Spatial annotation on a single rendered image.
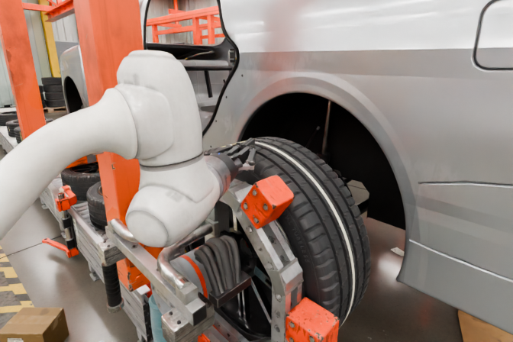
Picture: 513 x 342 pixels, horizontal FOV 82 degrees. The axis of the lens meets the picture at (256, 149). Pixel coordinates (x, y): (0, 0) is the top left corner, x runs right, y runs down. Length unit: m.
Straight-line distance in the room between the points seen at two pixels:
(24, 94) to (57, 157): 2.60
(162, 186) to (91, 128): 0.12
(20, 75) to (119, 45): 1.93
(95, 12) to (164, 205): 0.80
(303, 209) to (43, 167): 0.50
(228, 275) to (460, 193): 0.62
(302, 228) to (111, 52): 0.82
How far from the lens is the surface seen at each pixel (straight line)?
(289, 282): 0.69
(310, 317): 0.73
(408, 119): 0.91
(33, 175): 0.42
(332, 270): 0.74
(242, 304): 1.07
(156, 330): 1.05
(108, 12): 1.14
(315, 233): 0.70
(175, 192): 0.45
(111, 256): 0.89
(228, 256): 0.64
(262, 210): 0.63
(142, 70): 0.43
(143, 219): 0.45
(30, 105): 3.03
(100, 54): 1.11
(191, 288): 0.61
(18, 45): 3.02
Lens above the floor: 1.40
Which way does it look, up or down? 16 degrees down
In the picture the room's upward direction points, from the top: straight up
